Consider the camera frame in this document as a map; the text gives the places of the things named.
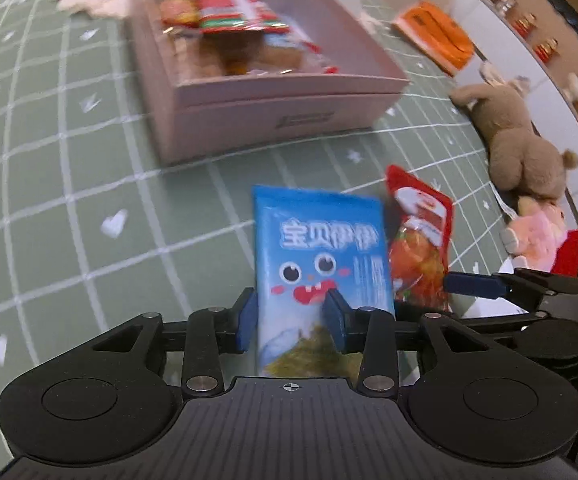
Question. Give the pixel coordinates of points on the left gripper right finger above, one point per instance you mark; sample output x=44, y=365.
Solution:
x=369, y=331

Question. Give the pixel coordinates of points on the pink plush toy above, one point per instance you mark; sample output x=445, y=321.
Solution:
x=534, y=236

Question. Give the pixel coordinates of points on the red orange snack pouch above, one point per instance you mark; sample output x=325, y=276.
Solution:
x=419, y=225

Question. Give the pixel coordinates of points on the brown plush bunny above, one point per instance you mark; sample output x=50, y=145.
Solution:
x=520, y=160

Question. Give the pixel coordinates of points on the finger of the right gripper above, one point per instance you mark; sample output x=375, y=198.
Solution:
x=506, y=285
x=485, y=324

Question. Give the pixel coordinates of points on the white toy figure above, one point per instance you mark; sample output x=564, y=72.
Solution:
x=571, y=89

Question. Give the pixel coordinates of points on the red biscuit snack packet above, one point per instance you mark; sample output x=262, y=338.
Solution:
x=218, y=16

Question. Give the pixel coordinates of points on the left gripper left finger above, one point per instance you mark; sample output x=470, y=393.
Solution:
x=212, y=332

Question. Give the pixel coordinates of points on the orange tissue pack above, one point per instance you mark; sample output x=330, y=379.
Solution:
x=435, y=34

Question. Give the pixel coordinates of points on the pink cardboard box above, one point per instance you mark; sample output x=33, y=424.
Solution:
x=211, y=116

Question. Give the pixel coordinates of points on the yellow bread snack packet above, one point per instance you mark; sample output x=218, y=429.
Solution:
x=183, y=13

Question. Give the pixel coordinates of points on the brown biscuit snack packet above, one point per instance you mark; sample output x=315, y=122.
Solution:
x=227, y=54

